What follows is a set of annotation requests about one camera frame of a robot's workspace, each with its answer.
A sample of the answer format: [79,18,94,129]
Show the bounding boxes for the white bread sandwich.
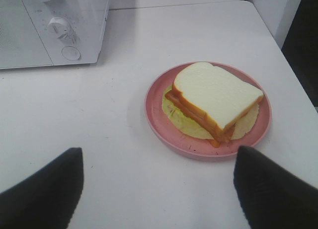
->
[165,62,264,144]

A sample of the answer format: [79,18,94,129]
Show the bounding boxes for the white lower microwave knob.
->
[48,17,71,39]

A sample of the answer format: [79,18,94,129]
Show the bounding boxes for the white microwave oven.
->
[0,0,110,70]

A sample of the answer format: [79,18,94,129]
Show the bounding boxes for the white microwave door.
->
[0,0,53,69]

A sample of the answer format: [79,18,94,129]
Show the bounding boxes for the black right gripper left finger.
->
[0,148,83,229]

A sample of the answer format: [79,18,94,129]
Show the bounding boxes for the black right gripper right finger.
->
[234,146,318,229]

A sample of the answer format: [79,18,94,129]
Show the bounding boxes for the pink round plate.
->
[145,62,272,161]

